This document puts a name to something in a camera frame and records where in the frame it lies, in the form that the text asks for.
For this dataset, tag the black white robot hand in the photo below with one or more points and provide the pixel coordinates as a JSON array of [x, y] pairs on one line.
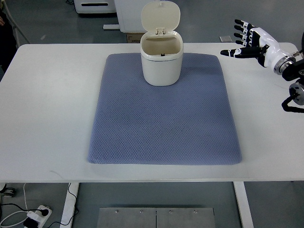
[[258, 44]]

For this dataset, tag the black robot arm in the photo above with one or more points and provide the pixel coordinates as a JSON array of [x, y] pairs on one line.
[[294, 70]]

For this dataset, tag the white trash bin open lid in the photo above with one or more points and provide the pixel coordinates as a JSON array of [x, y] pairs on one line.
[[161, 46]]

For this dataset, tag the grey floor socket plate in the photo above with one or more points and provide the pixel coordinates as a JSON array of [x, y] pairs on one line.
[[225, 39]]

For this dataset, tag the blue textured mat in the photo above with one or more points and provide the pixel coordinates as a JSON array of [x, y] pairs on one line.
[[187, 123]]

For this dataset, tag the cardboard box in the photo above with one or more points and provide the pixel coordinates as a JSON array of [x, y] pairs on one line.
[[134, 37]]

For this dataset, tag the white cabinet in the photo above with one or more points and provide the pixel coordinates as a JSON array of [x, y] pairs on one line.
[[129, 16]]

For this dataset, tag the right white table leg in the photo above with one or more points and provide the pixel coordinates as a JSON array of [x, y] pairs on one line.
[[243, 205]]

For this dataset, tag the white table leg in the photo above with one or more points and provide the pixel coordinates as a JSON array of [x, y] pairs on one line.
[[243, 205], [69, 209]]

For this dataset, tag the white appliance with slot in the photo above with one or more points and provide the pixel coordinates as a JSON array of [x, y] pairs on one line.
[[94, 6]]

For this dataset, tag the metal floor plate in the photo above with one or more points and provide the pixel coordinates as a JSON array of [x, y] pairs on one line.
[[128, 217]]

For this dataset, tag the person in dark clothes left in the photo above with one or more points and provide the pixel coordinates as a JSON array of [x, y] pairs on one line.
[[8, 45]]

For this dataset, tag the left white table leg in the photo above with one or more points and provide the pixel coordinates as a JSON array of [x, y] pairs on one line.
[[69, 209]]

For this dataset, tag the white power strip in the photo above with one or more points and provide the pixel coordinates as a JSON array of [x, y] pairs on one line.
[[37, 218]]

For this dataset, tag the caster wheel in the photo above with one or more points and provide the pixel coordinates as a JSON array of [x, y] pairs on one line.
[[6, 191]]

